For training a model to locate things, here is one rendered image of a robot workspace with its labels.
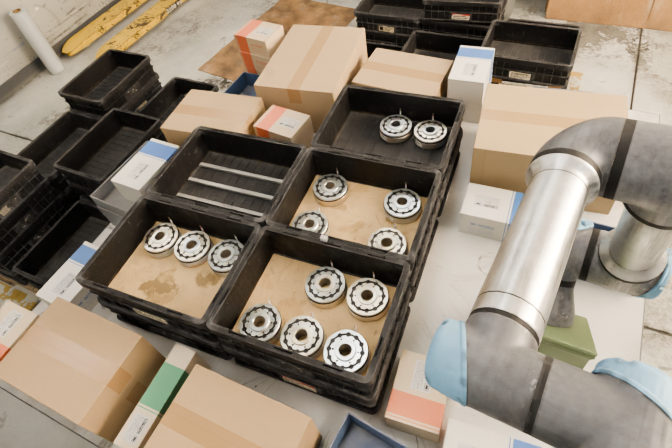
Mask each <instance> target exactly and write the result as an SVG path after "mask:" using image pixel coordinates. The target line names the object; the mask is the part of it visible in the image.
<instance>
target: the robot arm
mask: <svg viewBox="0 0 672 448"><path fill-rule="evenodd" d="M625 120H626V121H625ZM622 130H623V131H622ZM619 140H620V141H619ZM613 160H614V161H613ZM612 163H613V164H612ZM607 180H608V181H607ZM525 182H526V185H527V189H526V191H525V193H524V195H523V198H522V200H521V202H520V204H519V206H518V209H517V211H516V213H515V215H514V217H513V220H512V222H511V224H510V226H509V228H508V231H507V233H506V235H505V237H504V239H503V242H502V244H501V246H500V248H499V250H498V253H497V255H496V257H495V259H494V261H493V264H492V266H491V268H490V270H489V272H488V275H487V277H486V279H485V281H484V283H483V286H482V288H481V290H480V292H479V294H478V297H477V299H476V301H475V303H474V305H473V307H472V310H471V312H470V315H469V317H468V319H467V321H466V323H465V322H464V321H462V320H460V321H457V320H454V319H446V320H444V321H443V322H442V323H441V325H440V326H439V327H438V328H437V330H436V332H435V334H434V336H433V339H432V341H431V344H430V346H429V349H428V353H427V357H426V361H425V368H424V371H425V372H424V374H425V379H426V382H427V383H428V385H429V386H430V387H432V388H433V389H435V390H437V391H439V392H440V393H441V394H443V395H445V396H446V397H448V398H450V399H452V400H454V401H456V402H458V403H460V404H461V406H463V407H466V406H467V407H470V408H472V409H474V410H476V411H478V412H480V413H483V414H485V415H487V416H489V417H491V418H493V419H496V420H498V421H500V422H502V423H504V424H506V425H508V426H510V427H513V428H515V429H517V430H519V431H521V432H523V433H525V434H528V435H530V436H531V437H533V438H535V439H537V440H539V441H542V442H544V443H546V444H548V445H550V446H552V447H554V448H672V378H671V377H670V376H669V375H668V374H666V373H665V372H663V371H661V370H660V369H658V368H656V367H654V366H651V365H649V364H646V363H644V362H641V361H637V360H632V361H627V360H625V359H623V358H621V357H611V358H605V359H603V360H601V361H599V362H598V363H597V364H596V365H595V368H594V370H592V371H591V372H588V371H586V370H583V369H580V368H578V367H575V366H573V365H570V364H568V363H565V362H562V361H560V360H557V359H555V358H552V357H550V356H547V355H545V354H542V353H540V352H537V351H538V348H539V346H540V343H541V340H542V337H543V334H544V331H545V327H546V325H548V326H552V327H559V328H568V327H571V326H572V325H573V322H574V319H575V304H574V287H575V284H576V281H577V279H581V280H584V281H588V282H591V283H594V284H597V285H601V286H604V287H607V288H610V289H614V290H617V291H620V292H623V293H627V294H629V295H631V296H633V297H636V298H644V299H654V298H656V297H658V296H659V295H660V294H661V293H662V291H663V290H664V287H665V286H666V285H667V283H668V281H669V278H670V276H671V273H672V250H671V249H670V248H669V246H670V244H671V243H672V125H667V124H660V123H654V122H647V121H641V120H635V119H628V118H624V117H616V116H607V117H598V118H593V119H588V120H585V121H582V122H579V123H577V124H574V125H572V126H570V127H568V128H566V129H564V130H562V131H561V132H559V133H558V134H556V135H555V136H553V137H552V138H551V139H550V140H548V141H547V142H546V143H545V144H544V145H543V146H542V147H541V148H540V149H539V150H538V151H537V153H536V154H535V155H534V157H533V158H532V160H531V162H530V164H529V166H528V169H527V171H526V174H525ZM604 190H605V191H604ZM597 196H599V197H602V198H606V199H611V200H615V201H619V202H622V203H623V206H624V209H623V212H622V214H621V217H620V219H619V222H618V224H617V227H616V228H615V229H613V230H611V231H610V232H609V231H605V230H600V229H596V228H593V227H594V224H593V221H592V220H589V219H584V218H582V215H583V212H584V209H585V206H587V205H588V204H590V203H591V202H592V201H594V199H595V198H596V197H597Z"/></svg>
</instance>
